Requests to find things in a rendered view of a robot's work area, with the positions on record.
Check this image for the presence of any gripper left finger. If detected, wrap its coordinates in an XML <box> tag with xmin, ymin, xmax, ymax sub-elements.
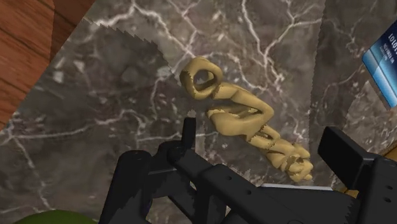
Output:
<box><xmin>98</xmin><ymin>117</ymin><xmax>265</xmax><ymax>224</ymax></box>

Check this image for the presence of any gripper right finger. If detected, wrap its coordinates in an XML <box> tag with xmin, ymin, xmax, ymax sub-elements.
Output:
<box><xmin>317</xmin><ymin>126</ymin><xmax>397</xmax><ymax>224</ymax></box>

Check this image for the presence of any blue book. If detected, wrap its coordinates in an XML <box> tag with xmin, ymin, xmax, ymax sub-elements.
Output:
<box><xmin>361</xmin><ymin>20</ymin><xmax>397</xmax><ymax>109</ymax></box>

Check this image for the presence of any green round object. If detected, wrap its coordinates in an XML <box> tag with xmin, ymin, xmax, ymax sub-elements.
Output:
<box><xmin>13</xmin><ymin>209</ymin><xmax>97</xmax><ymax>224</ymax></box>

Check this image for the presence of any tan twisted rope toy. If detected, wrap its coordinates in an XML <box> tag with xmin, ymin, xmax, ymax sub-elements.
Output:
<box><xmin>179</xmin><ymin>57</ymin><xmax>314</xmax><ymax>183</ymax></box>

